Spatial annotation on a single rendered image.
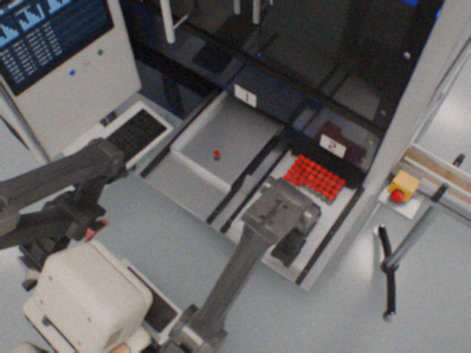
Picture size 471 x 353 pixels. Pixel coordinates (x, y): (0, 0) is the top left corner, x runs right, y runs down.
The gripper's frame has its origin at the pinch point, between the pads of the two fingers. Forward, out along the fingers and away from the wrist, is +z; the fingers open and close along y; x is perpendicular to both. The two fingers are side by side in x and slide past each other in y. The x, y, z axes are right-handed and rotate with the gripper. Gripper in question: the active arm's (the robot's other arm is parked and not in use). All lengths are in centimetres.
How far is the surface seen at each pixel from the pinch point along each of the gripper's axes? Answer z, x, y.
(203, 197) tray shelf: 2.4, 33.7, 4.7
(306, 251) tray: 1.4, -3.8, 8.1
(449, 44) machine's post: -73, -11, 24
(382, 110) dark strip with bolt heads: -44, -3, 30
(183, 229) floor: 87, 63, 32
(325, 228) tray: -0.4, -4.5, 18.2
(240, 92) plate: -18, 43, 35
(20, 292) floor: 101, 107, -42
